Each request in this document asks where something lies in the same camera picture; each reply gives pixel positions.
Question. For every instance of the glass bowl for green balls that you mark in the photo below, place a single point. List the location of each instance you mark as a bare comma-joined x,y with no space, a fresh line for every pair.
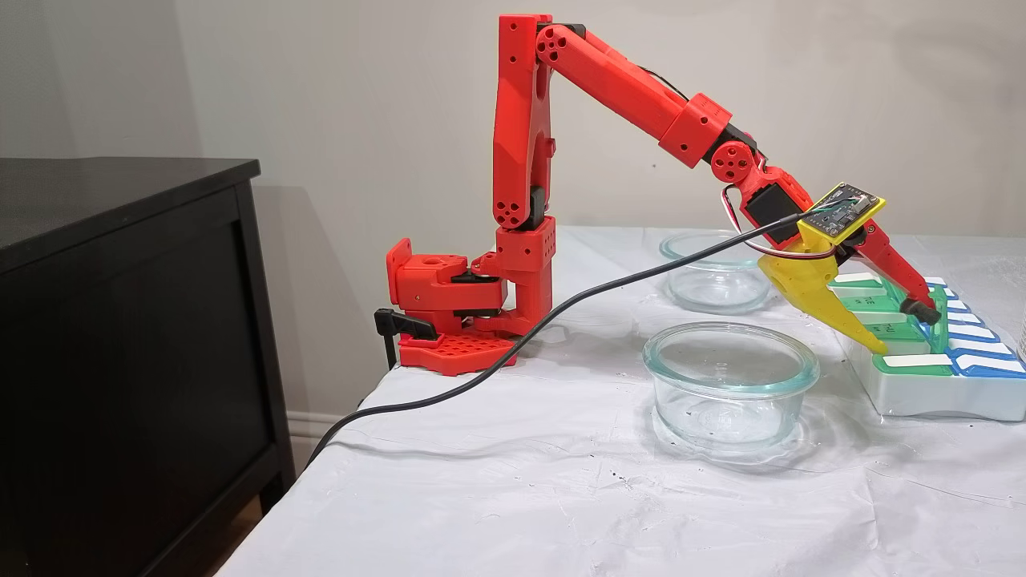
673,377

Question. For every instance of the black wooden cabinet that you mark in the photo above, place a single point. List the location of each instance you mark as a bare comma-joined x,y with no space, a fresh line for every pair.
120,361

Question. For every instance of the glass bowl for red balls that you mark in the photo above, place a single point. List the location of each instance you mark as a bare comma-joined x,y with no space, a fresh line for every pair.
705,288

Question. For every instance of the weekly pill organizer box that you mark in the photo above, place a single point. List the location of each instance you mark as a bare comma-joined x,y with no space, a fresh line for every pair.
922,397

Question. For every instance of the white tablecloth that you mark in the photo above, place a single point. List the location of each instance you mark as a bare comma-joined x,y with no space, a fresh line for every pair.
521,497

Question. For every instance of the white wall baseboard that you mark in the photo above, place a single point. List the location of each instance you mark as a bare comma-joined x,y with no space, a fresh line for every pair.
309,429

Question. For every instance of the black table clamp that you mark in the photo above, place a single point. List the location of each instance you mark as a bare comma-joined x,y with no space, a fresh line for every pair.
401,323

